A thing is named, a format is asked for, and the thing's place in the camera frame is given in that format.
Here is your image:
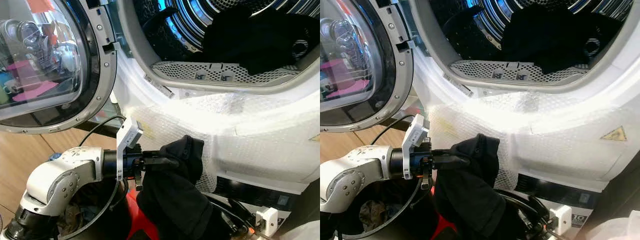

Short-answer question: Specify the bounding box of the black garment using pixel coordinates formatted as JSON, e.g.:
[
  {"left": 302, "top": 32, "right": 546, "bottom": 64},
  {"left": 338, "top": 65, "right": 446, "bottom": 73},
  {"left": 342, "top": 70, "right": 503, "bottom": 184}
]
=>
[
  {"left": 135, "top": 134, "right": 222, "bottom": 240},
  {"left": 432, "top": 133, "right": 522, "bottom": 240}
]

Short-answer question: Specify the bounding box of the white front-loading washing machine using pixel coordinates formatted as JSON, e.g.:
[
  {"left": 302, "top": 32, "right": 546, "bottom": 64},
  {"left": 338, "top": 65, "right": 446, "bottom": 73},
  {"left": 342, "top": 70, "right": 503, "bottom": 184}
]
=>
[
  {"left": 410, "top": 0, "right": 640, "bottom": 223},
  {"left": 107, "top": 0, "right": 321, "bottom": 213}
]

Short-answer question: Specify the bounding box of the black clothes pile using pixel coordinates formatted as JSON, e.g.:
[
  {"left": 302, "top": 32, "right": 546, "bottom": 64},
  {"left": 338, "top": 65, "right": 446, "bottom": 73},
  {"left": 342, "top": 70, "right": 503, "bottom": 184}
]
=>
[
  {"left": 500, "top": 7, "right": 617, "bottom": 75},
  {"left": 192, "top": 7, "right": 321, "bottom": 76}
]

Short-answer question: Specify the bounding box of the black round laundry basket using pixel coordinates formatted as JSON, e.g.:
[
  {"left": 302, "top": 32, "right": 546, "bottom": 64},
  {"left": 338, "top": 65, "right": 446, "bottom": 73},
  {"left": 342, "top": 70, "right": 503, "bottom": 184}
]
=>
[
  {"left": 49, "top": 177, "right": 134, "bottom": 240},
  {"left": 325, "top": 179, "right": 427, "bottom": 240}
]

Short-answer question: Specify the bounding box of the red plastic object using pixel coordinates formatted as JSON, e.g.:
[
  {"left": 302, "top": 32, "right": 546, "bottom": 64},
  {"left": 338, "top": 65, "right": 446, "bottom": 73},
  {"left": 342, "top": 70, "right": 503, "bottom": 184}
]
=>
[
  {"left": 125, "top": 192, "right": 162, "bottom": 240},
  {"left": 429, "top": 214, "right": 454, "bottom": 240}
]

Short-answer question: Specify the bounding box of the brown patterned garment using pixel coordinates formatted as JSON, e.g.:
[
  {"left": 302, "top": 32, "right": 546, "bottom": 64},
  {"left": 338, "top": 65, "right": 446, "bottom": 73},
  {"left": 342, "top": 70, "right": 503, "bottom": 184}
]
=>
[
  {"left": 56, "top": 202, "right": 102, "bottom": 237},
  {"left": 357, "top": 199, "right": 397, "bottom": 234}
]

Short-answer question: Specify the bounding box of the grey perforated lint filter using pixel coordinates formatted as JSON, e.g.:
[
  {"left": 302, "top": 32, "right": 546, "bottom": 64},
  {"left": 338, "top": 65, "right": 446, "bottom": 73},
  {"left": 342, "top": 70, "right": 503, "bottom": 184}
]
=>
[
  {"left": 449, "top": 59, "right": 591, "bottom": 84},
  {"left": 151, "top": 60, "right": 301, "bottom": 87}
]

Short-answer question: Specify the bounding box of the black drum paddle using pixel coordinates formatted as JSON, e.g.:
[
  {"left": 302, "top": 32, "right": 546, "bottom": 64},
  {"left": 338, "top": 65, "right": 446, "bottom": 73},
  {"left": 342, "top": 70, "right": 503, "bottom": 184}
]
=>
[
  {"left": 442, "top": 5, "right": 484, "bottom": 56},
  {"left": 137, "top": 7, "right": 181, "bottom": 60}
]

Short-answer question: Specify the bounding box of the round glass washer door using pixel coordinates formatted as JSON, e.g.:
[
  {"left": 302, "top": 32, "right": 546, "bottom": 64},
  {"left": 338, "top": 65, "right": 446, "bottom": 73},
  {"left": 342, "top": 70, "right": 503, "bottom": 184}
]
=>
[
  {"left": 0, "top": 0, "right": 119, "bottom": 135},
  {"left": 320, "top": 0, "right": 415, "bottom": 134}
]

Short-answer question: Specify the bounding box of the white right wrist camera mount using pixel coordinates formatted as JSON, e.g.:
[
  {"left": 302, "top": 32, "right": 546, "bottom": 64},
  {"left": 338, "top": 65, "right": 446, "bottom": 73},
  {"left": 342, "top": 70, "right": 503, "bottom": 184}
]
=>
[
  {"left": 548, "top": 204, "right": 574, "bottom": 234},
  {"left": 255, "top": 206, "right": 280, "bottom": 238}
]

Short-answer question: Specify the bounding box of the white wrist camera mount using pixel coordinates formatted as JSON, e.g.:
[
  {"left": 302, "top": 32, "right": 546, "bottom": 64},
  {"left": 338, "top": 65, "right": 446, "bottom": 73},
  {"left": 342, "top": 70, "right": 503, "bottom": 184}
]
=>
[
  {"left": 255, "top": 206, "right": 280, "bottom": 238},
  {"left": 401, "top": 113, "right": 430, "bottom": 180},
  {"left": 548, "top": 204, "right": 574, "bottom": 234},
  {"left": 116, "top": 118, "right": 144, "bottom": 182}
]

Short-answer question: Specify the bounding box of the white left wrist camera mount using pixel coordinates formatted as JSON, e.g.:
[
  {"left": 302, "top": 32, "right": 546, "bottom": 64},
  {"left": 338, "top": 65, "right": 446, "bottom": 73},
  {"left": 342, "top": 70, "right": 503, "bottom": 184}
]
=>
[
  {"left": 401, "top": 113, "right": 430, "bottom": 180},
  {"left": 116, "top": 118, "right": 144, "bottom": 182}
]

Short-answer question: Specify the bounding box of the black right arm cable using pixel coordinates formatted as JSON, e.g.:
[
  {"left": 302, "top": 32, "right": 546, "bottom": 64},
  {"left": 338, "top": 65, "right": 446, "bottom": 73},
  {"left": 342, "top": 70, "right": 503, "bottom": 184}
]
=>
[
  {"left": 204, "top": 192, "right": 257, "bottom": 222},
  {"left": 494, "top": 188, "right": 549, "bottom": 221}
]

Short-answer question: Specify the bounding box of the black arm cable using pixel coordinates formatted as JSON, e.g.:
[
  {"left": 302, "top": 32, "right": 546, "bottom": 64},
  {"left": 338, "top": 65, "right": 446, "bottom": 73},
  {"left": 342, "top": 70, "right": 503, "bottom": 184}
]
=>
[
  {"left": 204, "top": 192, "right": 257, "bottom": 222},
  {"left": 370, "top": 113, "right": 416, "bottom": 147},
  {"left": 494, "top": 188, "right": 549, "bottom": 221},
  {"left": 77, "top": 115, "right": 127, "bottom": 148}
]

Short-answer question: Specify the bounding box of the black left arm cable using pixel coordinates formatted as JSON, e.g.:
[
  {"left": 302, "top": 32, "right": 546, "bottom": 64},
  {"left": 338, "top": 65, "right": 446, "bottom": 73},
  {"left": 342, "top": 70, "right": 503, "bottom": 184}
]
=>
[
  {"left": 77, "top": 115, "right": 127, "bottom": 148},
  {"left": 370, "top": 113, "right": 416, "bottom": 147}
]

